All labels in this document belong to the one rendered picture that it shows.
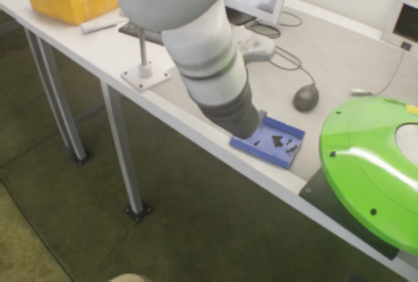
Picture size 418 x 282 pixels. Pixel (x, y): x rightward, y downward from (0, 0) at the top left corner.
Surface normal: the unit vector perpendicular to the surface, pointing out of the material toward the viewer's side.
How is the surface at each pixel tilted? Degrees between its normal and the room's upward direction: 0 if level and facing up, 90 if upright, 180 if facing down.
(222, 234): 0
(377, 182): 21
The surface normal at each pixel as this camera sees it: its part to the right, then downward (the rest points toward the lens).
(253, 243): 0.04, -0.73
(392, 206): -0.24, -0.50
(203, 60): 0.15, 0.88
